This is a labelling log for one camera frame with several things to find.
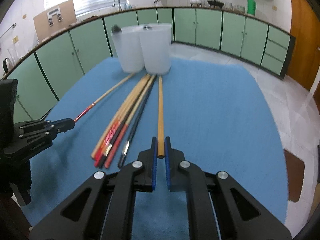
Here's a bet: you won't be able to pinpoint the row of glass cups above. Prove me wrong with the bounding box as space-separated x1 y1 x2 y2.
224 2 246 13

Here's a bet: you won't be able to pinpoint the clear glass pitcher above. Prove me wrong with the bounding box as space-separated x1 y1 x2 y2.
7 46 20 60

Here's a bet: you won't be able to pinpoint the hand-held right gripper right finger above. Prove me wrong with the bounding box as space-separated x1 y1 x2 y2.
164 136 293 240

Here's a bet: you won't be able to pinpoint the steel electric kettle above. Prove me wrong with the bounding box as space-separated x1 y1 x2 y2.
2 57 13 75

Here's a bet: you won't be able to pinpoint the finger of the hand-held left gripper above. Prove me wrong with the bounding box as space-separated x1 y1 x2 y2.
4 129 61 159
14 117 75 136

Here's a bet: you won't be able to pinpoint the wooden chopstick red patterned end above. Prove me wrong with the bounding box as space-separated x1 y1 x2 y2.
74 72 135 122

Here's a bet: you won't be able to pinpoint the brown wooden door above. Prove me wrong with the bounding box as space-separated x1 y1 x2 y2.
286 0 320 93

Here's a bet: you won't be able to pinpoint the green base kitchen cabinets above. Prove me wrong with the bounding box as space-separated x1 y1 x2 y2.
0 6 297 123

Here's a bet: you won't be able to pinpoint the brown cardboard box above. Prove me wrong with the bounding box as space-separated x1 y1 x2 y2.
33 0 77 42

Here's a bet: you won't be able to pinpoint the metal towel rail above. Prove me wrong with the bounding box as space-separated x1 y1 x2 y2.
0 23 17 39

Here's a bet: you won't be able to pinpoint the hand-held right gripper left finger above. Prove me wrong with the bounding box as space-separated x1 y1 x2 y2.
29 136 158 240

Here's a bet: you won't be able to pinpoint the black chopstick red band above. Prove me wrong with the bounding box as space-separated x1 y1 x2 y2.
98 74 154 168

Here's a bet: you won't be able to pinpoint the bundle of mixed chopsticks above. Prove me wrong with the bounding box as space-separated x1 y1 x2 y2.
94 74 152 167

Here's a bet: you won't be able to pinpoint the white two-compartment utensil holder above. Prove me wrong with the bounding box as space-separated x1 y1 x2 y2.
110 23 173 74

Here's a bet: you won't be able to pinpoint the blue table mat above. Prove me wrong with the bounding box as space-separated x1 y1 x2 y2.
25 56 290 240

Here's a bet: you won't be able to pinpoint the plain wooden chopstick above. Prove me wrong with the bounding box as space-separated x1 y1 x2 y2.
157 75 165 159

